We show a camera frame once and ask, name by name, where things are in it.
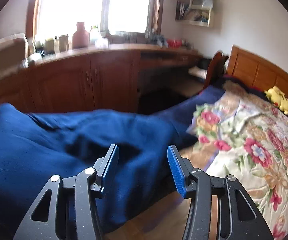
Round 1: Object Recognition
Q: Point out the navy blue suit jacket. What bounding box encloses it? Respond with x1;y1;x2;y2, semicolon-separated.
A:
0;103;196;239

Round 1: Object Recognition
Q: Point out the floral bed blanket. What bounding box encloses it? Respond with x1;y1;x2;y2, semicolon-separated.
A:
179;81;288;239

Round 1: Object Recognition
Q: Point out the navy blue bed sheet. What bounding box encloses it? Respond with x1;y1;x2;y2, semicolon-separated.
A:
153;86;225;125

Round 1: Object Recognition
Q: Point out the yellow Pikachu plush toy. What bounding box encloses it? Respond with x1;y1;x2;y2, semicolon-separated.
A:
264;86;288;115

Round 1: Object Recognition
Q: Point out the wooden chair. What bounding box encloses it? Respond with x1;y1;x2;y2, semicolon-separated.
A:
188;51;230;91

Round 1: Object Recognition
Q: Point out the wooden desk cabinet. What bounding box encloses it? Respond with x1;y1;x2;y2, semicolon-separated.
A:
0;44;200;113

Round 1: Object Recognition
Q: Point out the wooden bed headboard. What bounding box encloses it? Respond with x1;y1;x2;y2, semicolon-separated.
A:
227;45;288;98

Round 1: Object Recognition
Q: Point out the pink vase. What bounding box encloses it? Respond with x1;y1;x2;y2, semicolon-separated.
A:
72;22;90;49

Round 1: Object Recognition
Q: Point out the red basket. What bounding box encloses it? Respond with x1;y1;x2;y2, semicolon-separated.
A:
167;39;183;48

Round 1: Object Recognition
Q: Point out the black gadget on desk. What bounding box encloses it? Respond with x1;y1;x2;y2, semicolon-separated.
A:
149;34;168;48

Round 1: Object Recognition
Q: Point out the white wall shelf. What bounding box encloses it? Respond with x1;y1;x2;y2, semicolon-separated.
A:
175;0;214;27

